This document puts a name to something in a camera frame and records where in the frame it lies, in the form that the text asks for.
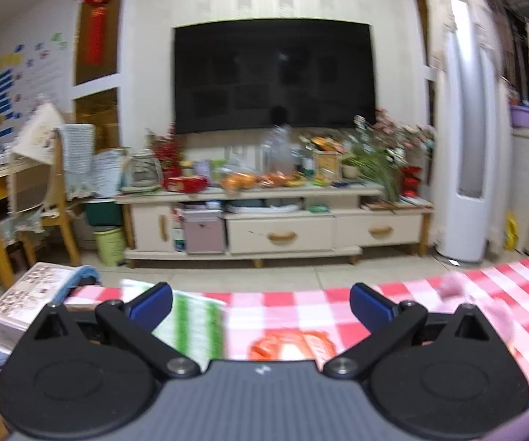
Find wooden photo frame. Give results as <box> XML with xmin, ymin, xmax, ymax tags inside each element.
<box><xmin>314</xmin><ymin>151</ymin><xmax>342</xmax><ymax>183</ymax></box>

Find light green trash bin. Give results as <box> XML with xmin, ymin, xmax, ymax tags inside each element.
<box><xmin>92</xmin><ymin>226</ymin><xmax>127</xmax><ymax>267</ymax></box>

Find wooden chair with lace cover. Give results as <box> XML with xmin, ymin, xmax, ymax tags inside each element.
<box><xmin>11</xmin><ymin>124</ymin><xmax>97</xmax><ymax>267</ymax></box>

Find orange snack packet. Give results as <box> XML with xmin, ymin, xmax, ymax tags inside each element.
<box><xmin>248</xmin><ymin>329</ymin><xmax>339</xmax><ymax>363</ymax></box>

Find black television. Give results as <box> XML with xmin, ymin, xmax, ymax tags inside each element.
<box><xmin>174</xmin><ymin>18</ymin><xmax>378</xmax><ymax>135</ymax></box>

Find yellow bottle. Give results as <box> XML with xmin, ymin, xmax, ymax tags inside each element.
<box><xmin>505</xmin><ymin>214</ymin><xmax>520</xmax><ymax>251</ymax></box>

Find round grey tray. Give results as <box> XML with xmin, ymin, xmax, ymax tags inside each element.
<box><xmin>225</xmin><ymin>197</ymin><xmax>304</xmax><ymax>214</ymax></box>

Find stack of books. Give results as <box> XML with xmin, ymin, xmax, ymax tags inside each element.
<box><xmin>361</xmin><ymin>197</ymin><xmax>433</xmax><ymax>212</ymax></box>

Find bag of oranges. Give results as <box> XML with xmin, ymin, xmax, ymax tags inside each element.
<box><xmin>221</xmin><ymin>172</ymin><xmax>256</xmax><ymax>194</ymax></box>
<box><xmin>260</xmin><ymin>124</ymin><xmax>299</xmax><ymax>189</ymax></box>

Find white printed sheet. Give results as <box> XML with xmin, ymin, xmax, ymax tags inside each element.
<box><xmin>92</xmin><ymin>149</ymin><xmax>127</xmax><ymax>198</ymax></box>

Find cream TV cabinet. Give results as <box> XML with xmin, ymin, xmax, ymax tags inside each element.
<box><xmin>115</xmin><ymin>179</ymin><xmax>435</xmax><ymax>269</ymax></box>

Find dark green storage box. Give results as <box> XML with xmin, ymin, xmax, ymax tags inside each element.
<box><xmin>85</xmin><ymin>200</ymin><xmax>122</xmax><ymax>228</ymax></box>

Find red lantern ornament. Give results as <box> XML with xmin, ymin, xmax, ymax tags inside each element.
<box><xmin>400</xmin><ymin>165</ymin><xmax>423</xmax><ymax>199</ymax></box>

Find potted green plant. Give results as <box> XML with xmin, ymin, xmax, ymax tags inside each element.
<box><xmin>342</xmin><ymin>147</ymin><xmax>400</xmax><ymax>203</ymax></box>

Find purple basin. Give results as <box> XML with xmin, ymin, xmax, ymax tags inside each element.
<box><xmin>509</xmin><ymin>105</ymin><xmax>529</xmax><ymax>129</ymax></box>

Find beige lace-trimmed cover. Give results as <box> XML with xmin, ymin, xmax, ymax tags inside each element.
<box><xmin>14</xmin><ymin>101</ymin><xmax>65</xmax><ymax>166</ymax></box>

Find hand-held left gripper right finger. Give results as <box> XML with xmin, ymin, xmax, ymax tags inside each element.
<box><xmin>322</xmin><ymin>282</ymin><xmax>499</xmax><ymax>380</ymax></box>

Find green striped towel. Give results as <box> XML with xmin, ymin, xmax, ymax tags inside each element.
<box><xmin>122</xmin><ymin>278</ymin><xmax>228</xmax><ymax>363</ymax></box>

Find glass kettle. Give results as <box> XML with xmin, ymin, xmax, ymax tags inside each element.
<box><xmin>122</xmin><ymin>149</ymin><xmax>164</xmax><ymax>194</ymax></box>

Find red knot wall hanging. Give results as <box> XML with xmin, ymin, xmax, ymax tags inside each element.
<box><xmin>76</xmin><ymin>0</ymin><xmax>125</xmax><ymax>67</ymax></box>

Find green bottle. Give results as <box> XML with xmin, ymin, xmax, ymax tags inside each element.
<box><xmin>301</xmin><ymin>140</ymin><xmax>315</xmax><ymax>175</ymax></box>

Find white printed cardboard box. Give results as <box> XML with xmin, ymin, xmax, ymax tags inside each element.
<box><xmin>0</xmin><ymin>262</ymin><xmax>81</xmax><ymax>354</ymax></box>

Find pink storage box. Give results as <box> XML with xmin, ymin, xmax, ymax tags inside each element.
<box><xmin>182</xmin><ymin>218</ymin><xmax>226</xmax><ymax>254</ymax></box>

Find white tower air conditioner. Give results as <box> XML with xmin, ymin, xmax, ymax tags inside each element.
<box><xmin>423</xmin><ymin>0</ymin><xmax>511</xmax><ymax>265</ymax></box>

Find red flat box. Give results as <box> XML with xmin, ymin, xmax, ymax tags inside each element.
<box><xmin>163</xmin><ymin>175</ymin><xmax>207</xmax><ymax>193</ymax></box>

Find red checkered tablecloth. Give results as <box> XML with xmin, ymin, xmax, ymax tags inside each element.
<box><xmin>0</xmin><ymin>257</ymin><xmax>529</xmax><ymax>423</ymax></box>

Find red berry branches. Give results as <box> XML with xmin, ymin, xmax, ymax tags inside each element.
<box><xmin>147</xmin><ymin>124</ymin><xmax>182</xmax><ymax>175</ymax></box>

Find wall poster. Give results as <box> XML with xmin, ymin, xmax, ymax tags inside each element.
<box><xmin>0</xmin><ymin>32</ymin><xmax>69</xmax><ymax>166</ymax></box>

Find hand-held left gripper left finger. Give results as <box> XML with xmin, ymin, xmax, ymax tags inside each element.
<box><xmin>30</xmin><ymin>282</ymin><xmax>201</xmax><ymax>380</ymax></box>

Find pink flower bouquet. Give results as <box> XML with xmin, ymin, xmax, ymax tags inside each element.
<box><xmin>354</xmin><ymin>109</ymin><xmax>435</xmax><ymax>166</ymax></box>

